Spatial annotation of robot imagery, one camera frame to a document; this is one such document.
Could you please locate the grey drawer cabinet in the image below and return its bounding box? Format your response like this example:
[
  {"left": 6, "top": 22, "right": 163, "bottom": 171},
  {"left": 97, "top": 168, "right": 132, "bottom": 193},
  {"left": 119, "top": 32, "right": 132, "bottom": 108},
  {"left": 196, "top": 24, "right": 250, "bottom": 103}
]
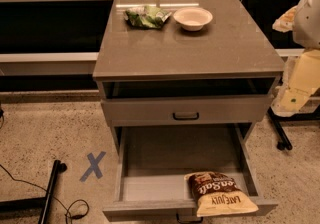
[{"left": 92, "top": 0, "right": 286, "bottom": 224}]

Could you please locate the black floor cable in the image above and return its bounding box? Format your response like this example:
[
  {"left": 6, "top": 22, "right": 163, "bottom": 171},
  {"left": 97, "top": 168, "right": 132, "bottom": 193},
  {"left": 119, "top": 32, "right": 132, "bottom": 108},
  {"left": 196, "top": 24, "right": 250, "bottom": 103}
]
[{"left": 0, "top": 163, "right": 90, "bottom": 221}]

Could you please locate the black stand leg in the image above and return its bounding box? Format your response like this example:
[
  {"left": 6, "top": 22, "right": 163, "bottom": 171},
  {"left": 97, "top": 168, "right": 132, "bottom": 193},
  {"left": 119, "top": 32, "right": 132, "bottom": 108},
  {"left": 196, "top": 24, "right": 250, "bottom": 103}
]
[
  {"left": 267, "top": 105, "right": 320, "bottom": 151},
  {"left": 0, "top": 160, "right": 67, "bottom": 224}
]

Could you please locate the white paper bowl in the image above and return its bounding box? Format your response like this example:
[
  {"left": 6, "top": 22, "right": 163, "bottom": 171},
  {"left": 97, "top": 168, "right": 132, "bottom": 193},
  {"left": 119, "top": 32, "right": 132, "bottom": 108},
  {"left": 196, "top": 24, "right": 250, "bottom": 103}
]
[{"left": 173, "top": 7, "right": 213, "bottom": 31}]

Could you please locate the open middle drawer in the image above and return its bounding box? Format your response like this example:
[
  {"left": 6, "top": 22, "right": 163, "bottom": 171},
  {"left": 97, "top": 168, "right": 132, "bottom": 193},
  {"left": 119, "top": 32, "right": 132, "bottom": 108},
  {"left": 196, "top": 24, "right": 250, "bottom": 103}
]
[{"left": 104, "top": 124, "right": 277, "bottom": 222}]

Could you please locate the black drawer handle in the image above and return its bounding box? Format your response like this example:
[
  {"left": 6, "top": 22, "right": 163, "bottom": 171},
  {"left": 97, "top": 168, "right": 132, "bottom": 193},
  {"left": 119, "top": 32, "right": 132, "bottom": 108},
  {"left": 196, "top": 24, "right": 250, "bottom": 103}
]
[
  {"left": 176, "top": 214, "right": 203, "bottom": 224},
  {"left": 172, "top": 112, "right": 199, "bottom": 121}
]

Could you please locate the black stand leg right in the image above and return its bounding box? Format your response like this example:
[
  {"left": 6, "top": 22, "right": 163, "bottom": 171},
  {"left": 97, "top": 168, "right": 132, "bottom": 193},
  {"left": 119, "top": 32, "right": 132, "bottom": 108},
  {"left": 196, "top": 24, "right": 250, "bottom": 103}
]
[{"left": 267, "top": 105, "right": 320, "bottom": 151}]

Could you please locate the black stand leg left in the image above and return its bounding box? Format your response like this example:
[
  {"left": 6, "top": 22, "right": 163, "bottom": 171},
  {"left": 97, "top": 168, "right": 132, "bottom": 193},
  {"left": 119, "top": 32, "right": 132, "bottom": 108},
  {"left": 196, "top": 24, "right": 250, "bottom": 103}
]
[{"left": 0, "top": 160, "right": 67, "bottom": 224}]

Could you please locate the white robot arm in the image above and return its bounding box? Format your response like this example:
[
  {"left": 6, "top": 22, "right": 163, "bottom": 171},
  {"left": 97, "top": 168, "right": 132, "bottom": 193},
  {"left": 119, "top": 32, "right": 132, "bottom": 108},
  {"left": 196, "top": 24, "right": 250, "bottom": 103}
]
[{"left": 271, "top": 0, "right": 320, "bottom": 117}]

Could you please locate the brown chip bag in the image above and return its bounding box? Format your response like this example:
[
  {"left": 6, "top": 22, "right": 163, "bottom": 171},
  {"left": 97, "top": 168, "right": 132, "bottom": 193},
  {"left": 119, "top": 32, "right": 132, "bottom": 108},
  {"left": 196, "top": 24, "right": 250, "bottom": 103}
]
[{"left": 185, "top": 171, "right": 258, "bottom": 217}]

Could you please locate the closed top drawer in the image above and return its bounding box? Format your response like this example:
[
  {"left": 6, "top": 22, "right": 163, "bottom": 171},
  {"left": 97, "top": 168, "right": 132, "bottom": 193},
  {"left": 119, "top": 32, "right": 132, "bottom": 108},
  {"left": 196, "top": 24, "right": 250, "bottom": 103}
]
[{"left": 101, "top": 95, "right": 272, "bottom": 127}]

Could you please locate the blue tape X mark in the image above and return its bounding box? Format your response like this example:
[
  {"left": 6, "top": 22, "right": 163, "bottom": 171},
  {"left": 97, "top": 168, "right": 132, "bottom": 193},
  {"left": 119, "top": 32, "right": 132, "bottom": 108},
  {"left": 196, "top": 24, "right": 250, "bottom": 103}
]
[{"left": 80, "top": 151, "right": 106, "bottom": 182}]

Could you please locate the black middle drawer handle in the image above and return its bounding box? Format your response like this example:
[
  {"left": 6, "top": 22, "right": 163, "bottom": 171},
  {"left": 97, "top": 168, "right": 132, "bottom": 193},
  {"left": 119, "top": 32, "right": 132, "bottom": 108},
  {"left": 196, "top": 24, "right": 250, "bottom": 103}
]
[{"left": 176, "top": 214, "right": 203, "bottom": 224}]

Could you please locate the black top drawer handle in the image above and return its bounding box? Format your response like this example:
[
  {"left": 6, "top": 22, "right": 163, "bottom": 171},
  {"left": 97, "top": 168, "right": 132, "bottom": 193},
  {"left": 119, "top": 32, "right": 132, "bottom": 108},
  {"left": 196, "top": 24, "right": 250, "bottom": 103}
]
[{"left": 172, "top": 112, "right": 199, "bottom": 121}]

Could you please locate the green chip bag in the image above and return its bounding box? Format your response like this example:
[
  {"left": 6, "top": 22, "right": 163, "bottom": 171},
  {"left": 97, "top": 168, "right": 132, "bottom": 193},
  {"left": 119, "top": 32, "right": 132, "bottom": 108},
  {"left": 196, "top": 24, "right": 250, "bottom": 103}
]
[{"left": 123, "top": 5, "right": 171, "bottom": 29}]

